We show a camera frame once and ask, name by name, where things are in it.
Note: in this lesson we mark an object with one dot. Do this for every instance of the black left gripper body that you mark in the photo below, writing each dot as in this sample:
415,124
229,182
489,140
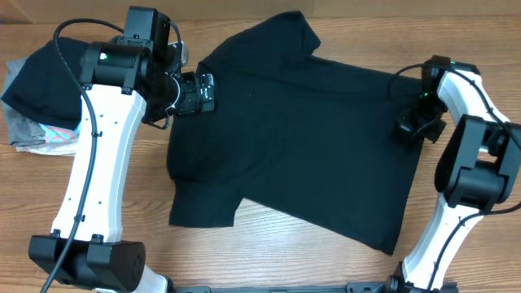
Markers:
181,97

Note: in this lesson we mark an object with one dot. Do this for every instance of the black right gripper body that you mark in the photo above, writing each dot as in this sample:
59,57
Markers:
424,120

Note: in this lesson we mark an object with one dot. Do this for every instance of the black t-shirt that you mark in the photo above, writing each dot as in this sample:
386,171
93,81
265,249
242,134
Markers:
310,137

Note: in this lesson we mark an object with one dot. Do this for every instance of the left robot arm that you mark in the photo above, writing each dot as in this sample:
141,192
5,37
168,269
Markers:
136,79

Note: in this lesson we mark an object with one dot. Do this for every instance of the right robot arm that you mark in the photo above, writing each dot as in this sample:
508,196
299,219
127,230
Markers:
476,171

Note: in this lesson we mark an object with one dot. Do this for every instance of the folded beige garment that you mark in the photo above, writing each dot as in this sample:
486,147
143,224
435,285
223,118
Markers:
54,149

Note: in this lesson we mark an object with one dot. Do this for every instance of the folded blue striped garment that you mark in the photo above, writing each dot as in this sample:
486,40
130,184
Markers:
54,134

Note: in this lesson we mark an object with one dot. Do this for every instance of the folded black garment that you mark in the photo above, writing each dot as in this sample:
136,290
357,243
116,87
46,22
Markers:
43,91

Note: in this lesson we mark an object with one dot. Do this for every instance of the folded grey garment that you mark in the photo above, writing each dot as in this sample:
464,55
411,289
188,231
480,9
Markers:
21,131

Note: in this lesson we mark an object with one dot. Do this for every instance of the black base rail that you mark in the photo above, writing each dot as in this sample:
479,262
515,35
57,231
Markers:
352,287

